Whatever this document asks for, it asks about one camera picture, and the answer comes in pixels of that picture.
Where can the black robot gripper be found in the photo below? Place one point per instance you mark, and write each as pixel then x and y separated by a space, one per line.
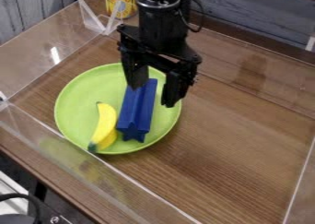
pixel 177 59

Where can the blue star-shaped block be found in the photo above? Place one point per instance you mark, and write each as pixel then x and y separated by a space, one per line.
pixel 137 109

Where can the yellow toy banana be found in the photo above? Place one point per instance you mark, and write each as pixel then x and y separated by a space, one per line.
pixel 105 134

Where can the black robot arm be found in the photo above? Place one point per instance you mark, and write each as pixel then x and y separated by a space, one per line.
pixel 154 44

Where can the green round plate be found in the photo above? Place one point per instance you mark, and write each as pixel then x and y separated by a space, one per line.
pixel 102 84

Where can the yellow labelled tin can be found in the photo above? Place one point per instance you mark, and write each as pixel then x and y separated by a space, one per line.
pixel 126 8

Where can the black device with knob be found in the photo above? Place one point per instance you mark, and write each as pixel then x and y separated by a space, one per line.
pixel 58 211

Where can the clear acrylic tray wall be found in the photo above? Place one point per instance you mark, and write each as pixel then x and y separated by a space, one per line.
pixel 232 166

